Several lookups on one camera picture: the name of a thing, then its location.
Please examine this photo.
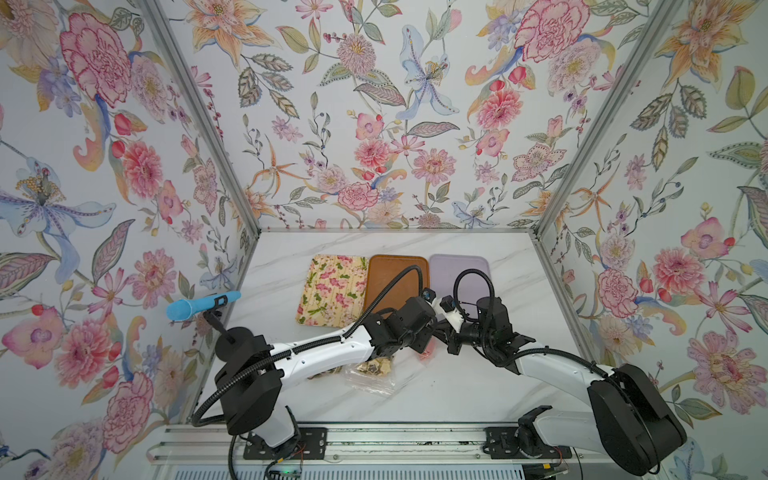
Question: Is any bag of pink cookies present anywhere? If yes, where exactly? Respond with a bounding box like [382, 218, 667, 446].
[418, 337, 437, 363]

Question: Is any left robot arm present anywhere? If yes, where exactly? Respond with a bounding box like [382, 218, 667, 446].
[215, 296, 438, 447]

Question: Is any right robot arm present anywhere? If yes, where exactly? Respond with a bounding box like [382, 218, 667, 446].
[433, 296, 688, 476]

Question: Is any bag of cream cookies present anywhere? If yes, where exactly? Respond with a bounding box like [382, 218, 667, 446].
[342, 358, 395, 396]

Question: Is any bag of brown cookies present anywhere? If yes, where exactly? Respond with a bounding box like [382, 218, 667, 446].
[309, 367, 344, 380]

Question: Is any lilac plastic tray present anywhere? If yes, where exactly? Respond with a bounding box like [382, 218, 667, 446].
[428, 253, 497, 322]

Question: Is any brown wooden tray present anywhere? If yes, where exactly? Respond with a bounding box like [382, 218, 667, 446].
[361, 254, 432, 319]

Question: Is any floral pattern tray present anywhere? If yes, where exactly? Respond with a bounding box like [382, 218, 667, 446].
[296, 254, 368, 329]

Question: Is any black microphone stand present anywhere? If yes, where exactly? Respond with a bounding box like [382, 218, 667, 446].
[203, 309, 253, 362]

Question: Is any blue microphone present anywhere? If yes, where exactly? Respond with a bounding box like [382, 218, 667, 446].
[166, 291, 241, 322]

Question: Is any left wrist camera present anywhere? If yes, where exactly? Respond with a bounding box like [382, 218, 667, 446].
[420, 288, 436, 303]

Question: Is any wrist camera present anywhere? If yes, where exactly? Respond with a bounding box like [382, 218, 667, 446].
[420, 288, 436, 303]
[440, 296, 464, 333]

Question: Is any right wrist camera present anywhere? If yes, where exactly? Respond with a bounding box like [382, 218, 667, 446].
[440, 296, 464, 333]

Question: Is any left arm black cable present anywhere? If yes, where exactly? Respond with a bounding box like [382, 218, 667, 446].
[190, 264, 426, 480]

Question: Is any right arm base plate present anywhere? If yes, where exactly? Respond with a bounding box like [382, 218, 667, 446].
[482, 405, 573, 460]

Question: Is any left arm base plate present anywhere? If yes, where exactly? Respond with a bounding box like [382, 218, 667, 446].
[243, 426, 328, 461]

